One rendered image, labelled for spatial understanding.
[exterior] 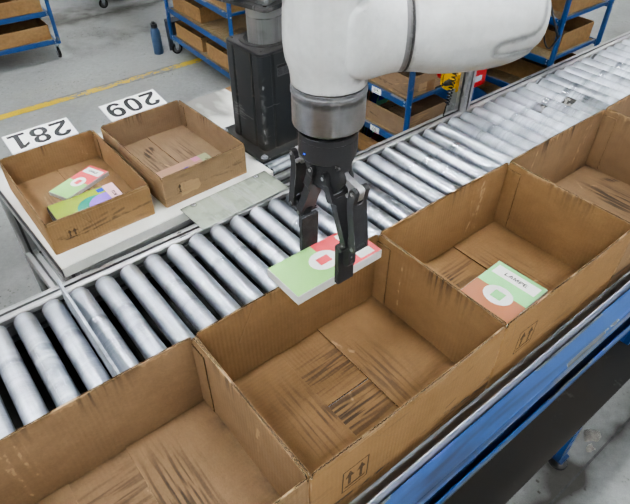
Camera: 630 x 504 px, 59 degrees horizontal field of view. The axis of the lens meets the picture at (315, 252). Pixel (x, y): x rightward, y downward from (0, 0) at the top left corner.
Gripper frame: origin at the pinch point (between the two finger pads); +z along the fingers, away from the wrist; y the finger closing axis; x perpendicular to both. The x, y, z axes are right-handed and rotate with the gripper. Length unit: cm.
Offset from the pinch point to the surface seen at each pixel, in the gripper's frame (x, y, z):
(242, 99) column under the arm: -45, 95, 27
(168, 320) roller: 13, 40, 42
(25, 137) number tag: 15, 121, 31
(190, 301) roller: 6, 42, 42
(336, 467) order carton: 15.4, -21.0, 14.4
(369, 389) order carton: -3.4, -8.4, 28.5
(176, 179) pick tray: -11, 78, 34
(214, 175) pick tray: -23, 79, 38
